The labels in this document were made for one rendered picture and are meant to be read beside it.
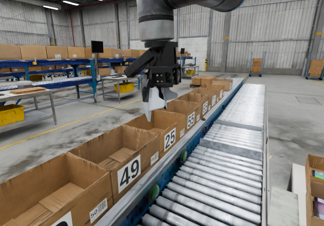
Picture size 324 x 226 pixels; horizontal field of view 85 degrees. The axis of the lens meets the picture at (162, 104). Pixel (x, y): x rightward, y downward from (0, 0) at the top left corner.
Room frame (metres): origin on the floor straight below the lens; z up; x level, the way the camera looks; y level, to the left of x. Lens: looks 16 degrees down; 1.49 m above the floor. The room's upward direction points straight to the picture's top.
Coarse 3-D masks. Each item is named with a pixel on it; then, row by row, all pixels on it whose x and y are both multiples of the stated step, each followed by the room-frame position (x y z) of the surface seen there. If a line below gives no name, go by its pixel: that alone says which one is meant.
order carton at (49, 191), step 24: (48, 168) 0.67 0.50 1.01; (72, 168) 0.72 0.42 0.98; (96, 168) 0.64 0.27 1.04; (0, 192) 0.53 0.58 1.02; (24, 192) 0.58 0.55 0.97; (48, 192) 0.65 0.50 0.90; (72, 192) 0.67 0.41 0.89; (96, 192) 0.54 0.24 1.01; (0, 216) 0.51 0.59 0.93; (24, 216) 0.55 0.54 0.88; (48, 216) 0.55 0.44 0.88; (72, 216) 0.45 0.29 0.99
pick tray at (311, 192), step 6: (312, 180) 0.80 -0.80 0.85; (312, 186) 0.79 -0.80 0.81; (318, 186) 0.78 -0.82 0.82; (306, 192) 0.80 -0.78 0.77; (312, 192) 0.79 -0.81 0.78; (318, 192) 0.78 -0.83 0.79; (306, 198) 0.76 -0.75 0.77; (312, 198) 0.77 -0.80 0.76; (306, 204) 0.73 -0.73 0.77; (306, 210) 0.70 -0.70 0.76; (312, 210) 0.70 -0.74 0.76; (306, 216) 0.66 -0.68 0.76; (312, 216) 0.66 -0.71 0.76; (306, 222) 0.64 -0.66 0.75; (312, 222) 0.58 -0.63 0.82; (318, 222) 0.57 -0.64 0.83
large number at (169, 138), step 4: (172, 132) 1.08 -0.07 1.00; (164, 136) 0.99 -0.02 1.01; (168, 136) 1.03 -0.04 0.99; (172, 136) 1.08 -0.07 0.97; (164, 140) 0.99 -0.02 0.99; (168, 140) 1.04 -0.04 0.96; (172, 140) 1.09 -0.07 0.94; (164, 144) 0.99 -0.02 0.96; (168, 144) 1.04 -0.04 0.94; (172, 144) 1.09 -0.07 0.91; (164, 148) 0.99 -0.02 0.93
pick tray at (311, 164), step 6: (312, 156) 1.05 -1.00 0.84; (318, 156) 1.03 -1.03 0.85; (306, 162) 1.04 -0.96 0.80; (312, 162) 1.04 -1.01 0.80; (318, 162) 1.03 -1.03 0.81; (306, 168) 0.98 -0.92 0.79; (312, 168) 1.03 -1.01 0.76; (318, 168) 1.02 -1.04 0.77; (306, 174) 0.94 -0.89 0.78; (306, 180) 0.90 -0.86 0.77; (318, 180) 0.82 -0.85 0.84; (306, 186) 0.86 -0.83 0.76
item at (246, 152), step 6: (204, 144) 1.36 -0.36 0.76; (210, 144) 1.33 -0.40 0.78; (216, 144) 1.31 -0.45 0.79; (222, 144) 1.29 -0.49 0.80; (222, 150) 1.29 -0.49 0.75; (228, 150) 1.26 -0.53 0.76; (234, 150) 1.24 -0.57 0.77; (240, 150) 1.22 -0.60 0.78; (246, 150) 1.20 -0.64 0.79; (252, 150) 1.18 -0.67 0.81; (246, 156) 1.20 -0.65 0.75; (252, 156) 1.18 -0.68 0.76; (258, 156) 1.16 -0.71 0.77
